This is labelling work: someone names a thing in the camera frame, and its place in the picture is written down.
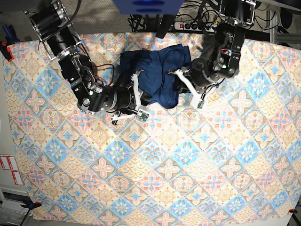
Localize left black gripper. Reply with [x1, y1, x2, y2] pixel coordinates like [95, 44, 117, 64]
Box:
[169, 58, 220, 108]

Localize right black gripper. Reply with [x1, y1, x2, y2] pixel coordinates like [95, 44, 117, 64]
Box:
[103, 68, 151, 125]

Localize blue long-sleeve T-shirt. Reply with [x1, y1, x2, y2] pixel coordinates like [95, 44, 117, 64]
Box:
[119, 44, 191, 109]

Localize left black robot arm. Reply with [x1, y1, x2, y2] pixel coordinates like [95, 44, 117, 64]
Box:
[172, 0, 256, 109]

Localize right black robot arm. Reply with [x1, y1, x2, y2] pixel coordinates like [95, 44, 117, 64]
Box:
[24, 0, 151, 124]

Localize white power strip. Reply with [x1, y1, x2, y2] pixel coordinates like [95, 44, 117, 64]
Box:
[174, 22, 217, 32]

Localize patterned tablecloth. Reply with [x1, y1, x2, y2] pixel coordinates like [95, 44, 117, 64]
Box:
[3, 40, 301, 226]

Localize blue box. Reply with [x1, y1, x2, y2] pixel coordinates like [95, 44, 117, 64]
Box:
[113, 0, 184, 15]

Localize black round speaker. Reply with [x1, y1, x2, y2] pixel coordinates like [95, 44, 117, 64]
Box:
[280, 11, 293, 29]

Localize white red labels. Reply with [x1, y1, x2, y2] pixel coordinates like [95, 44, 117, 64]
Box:
[0, 155, 24, 186]

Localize black red table clamp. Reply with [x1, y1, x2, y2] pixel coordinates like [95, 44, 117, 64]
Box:
[0, 41, 14, 62]

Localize black orange clamp lower-left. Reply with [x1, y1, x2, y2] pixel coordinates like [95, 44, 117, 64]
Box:
[20, 201, 41, 210]

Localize black orange clamp lower-right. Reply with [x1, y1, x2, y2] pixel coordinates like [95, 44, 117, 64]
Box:
[288, 209, 298, 214]

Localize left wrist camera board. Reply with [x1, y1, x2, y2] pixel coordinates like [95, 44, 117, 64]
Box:
[198, 100, 204, 109]

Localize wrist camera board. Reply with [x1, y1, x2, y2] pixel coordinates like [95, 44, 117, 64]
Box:
[135, 108, 151, 124]
[198, 100, 204, 109]

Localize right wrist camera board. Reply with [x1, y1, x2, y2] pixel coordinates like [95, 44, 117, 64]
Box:
[135, 108, 151, 124]

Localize black stand post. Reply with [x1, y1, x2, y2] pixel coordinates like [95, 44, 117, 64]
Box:
[156, 15, 176, 39]

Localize black cable bundle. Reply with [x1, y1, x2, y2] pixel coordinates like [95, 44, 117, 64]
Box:
[128, 14, 163, 32]

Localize aluminium frame profile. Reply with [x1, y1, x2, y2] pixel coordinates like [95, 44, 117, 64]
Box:
[267, 8, 301, 44]

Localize blue handled clamp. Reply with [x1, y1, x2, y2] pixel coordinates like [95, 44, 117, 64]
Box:
[2, 24, 20, 45]

